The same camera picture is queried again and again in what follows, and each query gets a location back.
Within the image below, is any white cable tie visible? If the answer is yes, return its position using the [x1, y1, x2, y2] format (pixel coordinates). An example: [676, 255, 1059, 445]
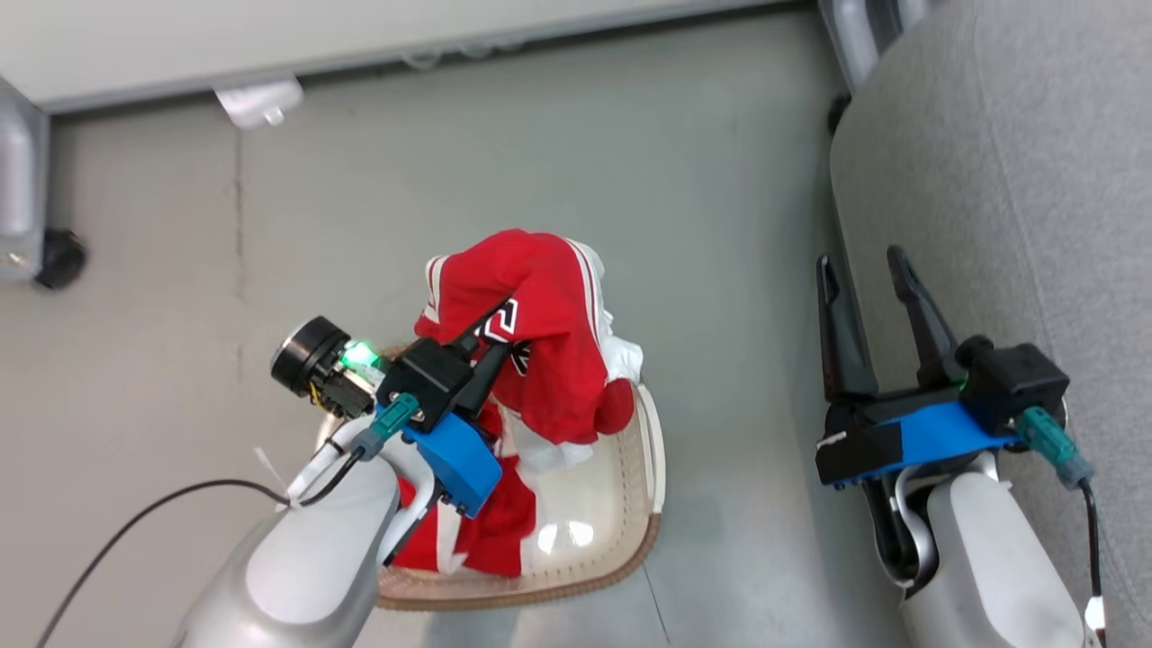
[255, 447, 300, 509]

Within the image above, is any red white sports jersey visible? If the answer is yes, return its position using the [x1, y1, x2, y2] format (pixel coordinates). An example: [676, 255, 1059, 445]
[391, 229, 644, 577]

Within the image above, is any white partition panel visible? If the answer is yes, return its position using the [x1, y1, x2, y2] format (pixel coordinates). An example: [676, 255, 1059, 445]
[0, 0, 811, 113]

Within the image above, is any grey fabric sofa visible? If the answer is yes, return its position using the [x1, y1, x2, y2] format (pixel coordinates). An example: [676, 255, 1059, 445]
[828, 0, 1152, 648]

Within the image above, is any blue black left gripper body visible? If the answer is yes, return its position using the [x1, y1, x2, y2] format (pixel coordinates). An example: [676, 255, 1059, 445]
[270, 315, 503, 520]

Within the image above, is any cream plastic laundry basket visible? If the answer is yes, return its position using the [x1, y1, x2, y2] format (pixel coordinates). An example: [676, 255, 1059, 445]
[315, 346, 667, 613]

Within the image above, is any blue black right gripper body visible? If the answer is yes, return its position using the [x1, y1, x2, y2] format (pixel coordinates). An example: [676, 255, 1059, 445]
[816, 389, 1022, 490]

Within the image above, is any white power strip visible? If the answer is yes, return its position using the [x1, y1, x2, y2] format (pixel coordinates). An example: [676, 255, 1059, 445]
[213, 79, 304, 130]

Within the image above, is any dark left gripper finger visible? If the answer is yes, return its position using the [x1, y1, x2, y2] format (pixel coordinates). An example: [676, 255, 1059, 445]
[447, 300, 516, 359]
[468, 340, 514, 410]

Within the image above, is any white looped cable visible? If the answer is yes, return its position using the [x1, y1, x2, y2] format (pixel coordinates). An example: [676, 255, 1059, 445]
[400, 43, 525, 71]

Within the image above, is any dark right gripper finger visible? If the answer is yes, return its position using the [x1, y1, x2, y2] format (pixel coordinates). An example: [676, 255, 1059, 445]
[887, 245, 968, 390]
[817, 255, 878, 404]

